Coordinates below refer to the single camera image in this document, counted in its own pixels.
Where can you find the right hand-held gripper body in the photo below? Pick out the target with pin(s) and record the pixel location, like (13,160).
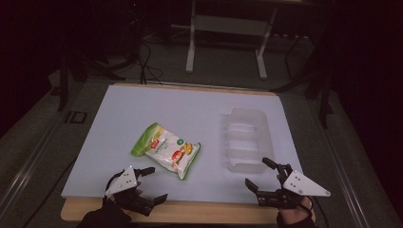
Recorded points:
(301,185)

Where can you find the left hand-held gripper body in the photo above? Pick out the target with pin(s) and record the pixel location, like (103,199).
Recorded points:
(125,183)

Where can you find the person's left hand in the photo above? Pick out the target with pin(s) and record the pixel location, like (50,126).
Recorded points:
(138,192)

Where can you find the person's right hand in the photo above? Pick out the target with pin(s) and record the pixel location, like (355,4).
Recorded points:
(296,214)

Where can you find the green and white snack packet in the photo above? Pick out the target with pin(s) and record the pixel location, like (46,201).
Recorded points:
(166,150)

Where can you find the clear plastic container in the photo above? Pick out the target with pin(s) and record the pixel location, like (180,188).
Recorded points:
(248,142)

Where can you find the white table sheet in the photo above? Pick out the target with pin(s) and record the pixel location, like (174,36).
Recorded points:
(126,110)

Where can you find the black metal stand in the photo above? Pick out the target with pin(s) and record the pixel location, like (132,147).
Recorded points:
(65,79)
(323,95)

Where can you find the grey metal floor rail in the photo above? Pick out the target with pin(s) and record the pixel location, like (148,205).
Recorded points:
(342,171)
(28,167)

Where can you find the black floor bracket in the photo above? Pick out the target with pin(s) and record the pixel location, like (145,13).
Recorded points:
(76,117)

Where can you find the white metal stand frame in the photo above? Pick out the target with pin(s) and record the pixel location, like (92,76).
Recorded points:
(228,27)

